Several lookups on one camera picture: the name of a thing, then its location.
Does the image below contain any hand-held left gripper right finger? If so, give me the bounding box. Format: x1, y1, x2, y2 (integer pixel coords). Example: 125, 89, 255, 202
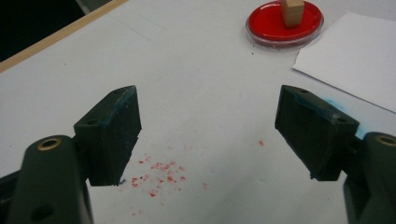
275, 84, 361, 182

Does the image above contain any white paper sheet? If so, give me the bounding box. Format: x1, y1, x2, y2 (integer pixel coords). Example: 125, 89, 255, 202
292, 11, 396, 114

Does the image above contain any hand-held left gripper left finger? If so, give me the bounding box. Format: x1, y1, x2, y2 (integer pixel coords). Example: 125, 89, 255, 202
73, 85, 143, 187

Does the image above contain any wooden stamp block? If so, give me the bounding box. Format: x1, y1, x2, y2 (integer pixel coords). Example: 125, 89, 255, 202
280, 0, 305, 29

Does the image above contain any round red ink pad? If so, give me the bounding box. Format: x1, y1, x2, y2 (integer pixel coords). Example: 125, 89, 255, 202
245, 0, 325, 50

